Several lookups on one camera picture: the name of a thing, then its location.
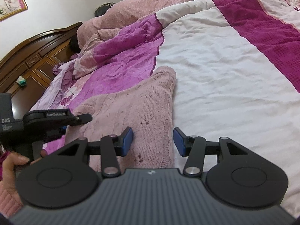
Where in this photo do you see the framed wedding photo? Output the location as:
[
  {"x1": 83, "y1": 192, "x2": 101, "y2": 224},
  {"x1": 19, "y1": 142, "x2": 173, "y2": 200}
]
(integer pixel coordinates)
[{"x1": 0, "y1": 0, "x2": 28, "y2": 21}]

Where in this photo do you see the patchwork magenta white bedspread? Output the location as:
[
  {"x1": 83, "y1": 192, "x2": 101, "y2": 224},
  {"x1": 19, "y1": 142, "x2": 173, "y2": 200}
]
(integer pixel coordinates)
[{"x1": 30, "y1": 0, "x2": 300, "y2": 218}]

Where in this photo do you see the person's left hand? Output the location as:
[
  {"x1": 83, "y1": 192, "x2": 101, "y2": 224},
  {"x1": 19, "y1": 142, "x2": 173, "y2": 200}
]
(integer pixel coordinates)
[{"x1": 2, "y1": 149, "x2": 47, "y2": 182}]

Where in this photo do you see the pink knit cardigan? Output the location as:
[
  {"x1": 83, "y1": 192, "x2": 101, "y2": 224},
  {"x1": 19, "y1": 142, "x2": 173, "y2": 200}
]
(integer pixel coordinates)
[{"x1": 65, "y1": 67, "x2": 176, "y2": 171}]

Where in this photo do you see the small green white bottle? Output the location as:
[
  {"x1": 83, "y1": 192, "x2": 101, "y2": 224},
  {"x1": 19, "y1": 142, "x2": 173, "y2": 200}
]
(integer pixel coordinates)
[{"x1": 16, "y1": 76, "x2": 27, "y2": 87}]

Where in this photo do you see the lilac floral pillow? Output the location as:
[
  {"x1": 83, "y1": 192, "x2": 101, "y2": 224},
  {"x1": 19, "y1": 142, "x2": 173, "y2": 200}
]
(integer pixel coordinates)
[{"x1": 30, "y1": 55, "x2": 82, "y2": 112}]

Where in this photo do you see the dark bag behind quilt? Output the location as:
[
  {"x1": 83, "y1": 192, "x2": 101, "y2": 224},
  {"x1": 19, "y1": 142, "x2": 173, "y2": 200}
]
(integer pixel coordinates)
[{"x1": 94, "y1": 3, "x2": 115, "y2": 17}]

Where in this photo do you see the dark wooden headboard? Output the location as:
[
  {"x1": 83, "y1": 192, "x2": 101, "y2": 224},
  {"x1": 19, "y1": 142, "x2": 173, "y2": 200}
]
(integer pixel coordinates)
[{"x1": 1, "y1": 22, "x2": 82, "y2": 119}]

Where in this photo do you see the dusty pink quilt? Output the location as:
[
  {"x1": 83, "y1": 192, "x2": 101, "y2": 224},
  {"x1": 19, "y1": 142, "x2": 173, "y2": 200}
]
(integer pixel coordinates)
[{"x1": 77, "y1": 0, "x2": 193, "y2": 49}]

